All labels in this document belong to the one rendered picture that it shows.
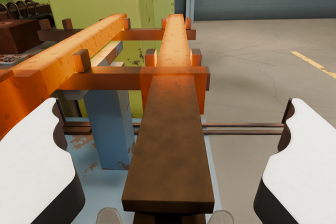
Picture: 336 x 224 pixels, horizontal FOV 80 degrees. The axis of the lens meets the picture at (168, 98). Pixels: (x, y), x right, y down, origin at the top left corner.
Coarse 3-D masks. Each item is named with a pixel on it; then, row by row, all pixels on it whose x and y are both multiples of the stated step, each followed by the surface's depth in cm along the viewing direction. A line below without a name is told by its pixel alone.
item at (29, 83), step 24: (96, 24) 33; (120, 24) 39; (48, 48) 21; (72, 48) 21; (96, 48) 27; (0, 72) 13; (24, 72) 14; (48, 72) 17; (72, 72) 21; (0, 96) 13; (24, 96) 14; (48, 96) 16; (0, 120) 13
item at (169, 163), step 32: (160, 64) 17; (160, 96) 11; (192, 96) 11; (160, 128) 9; (192, 128) 9; (160, 160) 7; (192, 160) 7; (128, 192) 6; (160, 192) 6; (192, 192) 6
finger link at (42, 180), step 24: (24, 120) 9; (48, 120) 9; (0, 144) 8; (24, 144) 8; (48, 144) 8; (0, 168) 7; (24, 168) 7; (48, 168) 7; (72, 168) 7; (0, 192) 6; (24, 192) 6; (48, 192) 6; (72, 192) 7; (0, 216) 6; (24, 216) 6; (48, 216) 6; (72, 216) 7
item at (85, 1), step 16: (48, 0) 57; (64, 0) 57; (80, 0) 57; (96, 0) 57; (112, 0) 56; (128, 0) 56; (144, 0) 67; (64, 16) 59; (80, 16) 59; (96, 16) 59; (128, 16) 58; (144, 16) 67; (128, 48) 63; (144, 48) 67; (128, 64) 66; (144, 64) 67; (80, 112) 76
